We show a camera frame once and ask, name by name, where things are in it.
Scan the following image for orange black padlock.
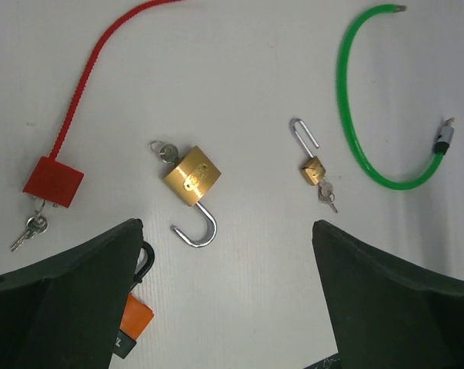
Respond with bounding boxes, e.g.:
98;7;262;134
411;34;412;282
113;241;155;359

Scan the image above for small brass padlock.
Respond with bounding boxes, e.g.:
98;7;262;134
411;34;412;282
289;118;326;186

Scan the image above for keys of small padlock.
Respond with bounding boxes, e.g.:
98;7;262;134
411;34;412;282
319;180;339;214

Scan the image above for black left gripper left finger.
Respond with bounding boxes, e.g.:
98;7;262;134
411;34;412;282
0;218;143;368

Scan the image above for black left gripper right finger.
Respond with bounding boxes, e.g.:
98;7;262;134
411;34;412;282
312;220;464;368

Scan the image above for keys of red lock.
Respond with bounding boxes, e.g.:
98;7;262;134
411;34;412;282
9;196;60;253

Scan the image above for large brass padlock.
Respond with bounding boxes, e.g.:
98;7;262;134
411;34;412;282
163;146;221;248

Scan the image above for green cable lock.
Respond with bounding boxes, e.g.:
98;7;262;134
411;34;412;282
335;3;455;191

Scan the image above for keys of large padlock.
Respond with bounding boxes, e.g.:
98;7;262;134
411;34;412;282
148;141;179;165

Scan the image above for red cable lock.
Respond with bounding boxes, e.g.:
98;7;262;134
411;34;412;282
22;0;173;208

